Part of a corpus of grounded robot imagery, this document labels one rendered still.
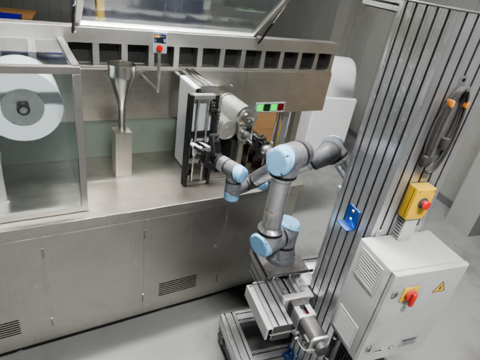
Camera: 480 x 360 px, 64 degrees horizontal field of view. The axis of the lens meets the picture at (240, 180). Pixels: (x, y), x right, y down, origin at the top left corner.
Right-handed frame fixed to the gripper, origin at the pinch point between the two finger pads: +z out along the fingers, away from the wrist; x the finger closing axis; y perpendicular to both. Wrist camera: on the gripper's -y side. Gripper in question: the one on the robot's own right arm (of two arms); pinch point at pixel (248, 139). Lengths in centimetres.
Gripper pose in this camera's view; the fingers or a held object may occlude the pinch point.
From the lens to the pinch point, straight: 247.2
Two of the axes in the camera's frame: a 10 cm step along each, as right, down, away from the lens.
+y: 1.5, -8.6, -4.8
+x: -8.7, 1.2, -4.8
